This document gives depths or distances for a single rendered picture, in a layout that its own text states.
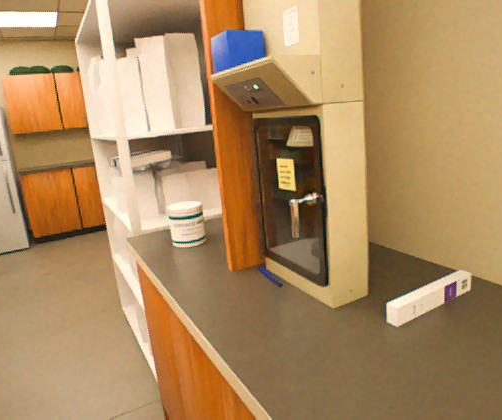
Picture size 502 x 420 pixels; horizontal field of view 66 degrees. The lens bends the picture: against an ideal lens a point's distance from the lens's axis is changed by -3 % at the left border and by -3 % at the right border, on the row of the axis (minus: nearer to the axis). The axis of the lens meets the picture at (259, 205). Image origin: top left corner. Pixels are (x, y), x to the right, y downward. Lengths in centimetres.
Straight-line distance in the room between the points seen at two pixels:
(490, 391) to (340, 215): 44
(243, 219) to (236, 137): 25
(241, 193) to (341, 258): 39
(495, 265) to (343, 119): 57
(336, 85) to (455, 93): 40
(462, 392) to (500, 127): 63
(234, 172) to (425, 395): 75
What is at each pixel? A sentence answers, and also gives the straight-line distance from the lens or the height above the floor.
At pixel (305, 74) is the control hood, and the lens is 84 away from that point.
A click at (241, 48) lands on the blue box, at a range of 101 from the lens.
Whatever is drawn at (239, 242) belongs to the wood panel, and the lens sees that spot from 121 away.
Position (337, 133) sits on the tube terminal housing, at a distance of 88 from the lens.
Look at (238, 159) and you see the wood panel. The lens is 117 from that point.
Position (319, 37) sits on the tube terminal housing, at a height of 154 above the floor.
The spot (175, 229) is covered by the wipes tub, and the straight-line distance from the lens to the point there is 150.
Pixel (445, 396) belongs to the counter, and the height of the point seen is 94.
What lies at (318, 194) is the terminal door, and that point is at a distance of 88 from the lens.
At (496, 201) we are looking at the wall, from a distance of 114.
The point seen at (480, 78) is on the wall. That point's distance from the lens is 113.
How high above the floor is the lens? 140
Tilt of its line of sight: 13 degrees down
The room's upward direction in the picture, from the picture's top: 5 degrees counter-clockwise
